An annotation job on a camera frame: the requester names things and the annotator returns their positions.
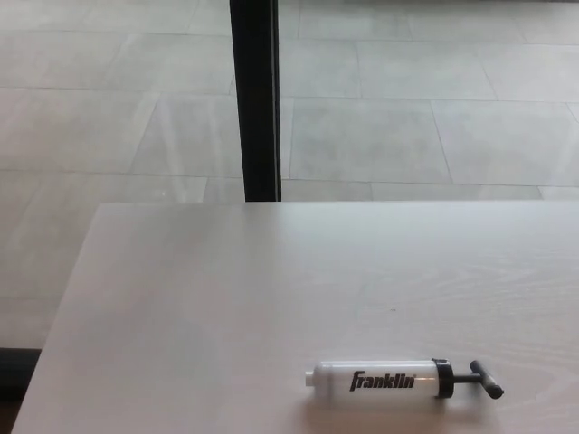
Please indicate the black window frame post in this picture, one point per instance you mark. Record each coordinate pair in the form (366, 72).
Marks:
(255, 99)

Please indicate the white Franklin air pump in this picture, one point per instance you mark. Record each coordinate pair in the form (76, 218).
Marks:
(335, 380)

